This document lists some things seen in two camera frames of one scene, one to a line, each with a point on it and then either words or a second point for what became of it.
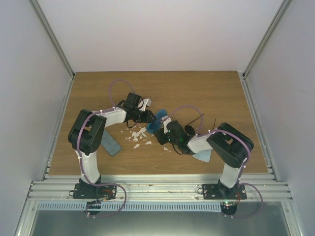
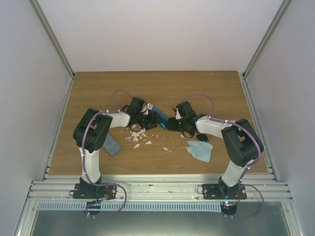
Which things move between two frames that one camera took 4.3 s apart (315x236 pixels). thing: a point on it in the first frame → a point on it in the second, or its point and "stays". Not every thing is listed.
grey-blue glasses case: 110,144 stays
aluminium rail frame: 157,187 stays
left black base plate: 85,191 stays
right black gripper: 160,137 → 172,126
